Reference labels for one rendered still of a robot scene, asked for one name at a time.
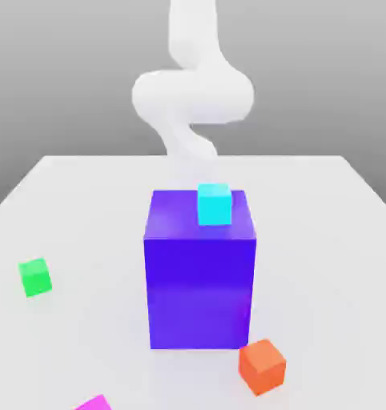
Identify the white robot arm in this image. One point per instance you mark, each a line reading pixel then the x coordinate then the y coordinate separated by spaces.
pixel 193 93

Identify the small cyan cube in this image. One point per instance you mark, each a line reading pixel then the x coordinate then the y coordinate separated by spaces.
pixel 214 206

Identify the small green cube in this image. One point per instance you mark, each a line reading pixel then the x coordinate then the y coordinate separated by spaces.
pixel 36 278

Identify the small orange cube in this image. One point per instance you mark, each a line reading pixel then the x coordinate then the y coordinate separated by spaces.
pixel 262 367

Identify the small magenta cube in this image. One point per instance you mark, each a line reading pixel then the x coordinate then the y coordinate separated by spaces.
pixel 95 404

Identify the large purple box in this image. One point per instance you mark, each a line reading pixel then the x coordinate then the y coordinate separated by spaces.
pixel 199 288

